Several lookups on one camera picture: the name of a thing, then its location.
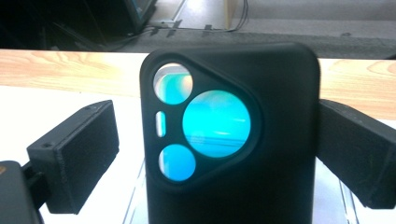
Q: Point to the black phone case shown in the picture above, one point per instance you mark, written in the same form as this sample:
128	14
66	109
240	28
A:
280	93

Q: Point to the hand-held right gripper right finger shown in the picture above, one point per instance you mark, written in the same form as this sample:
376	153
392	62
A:
358	155

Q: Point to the white table mat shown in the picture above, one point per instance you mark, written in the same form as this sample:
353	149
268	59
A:
18	124

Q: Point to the light wooden post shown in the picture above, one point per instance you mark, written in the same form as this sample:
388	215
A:
230	12

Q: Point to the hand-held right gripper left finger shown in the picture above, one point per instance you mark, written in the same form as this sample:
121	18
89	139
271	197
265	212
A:
77	155

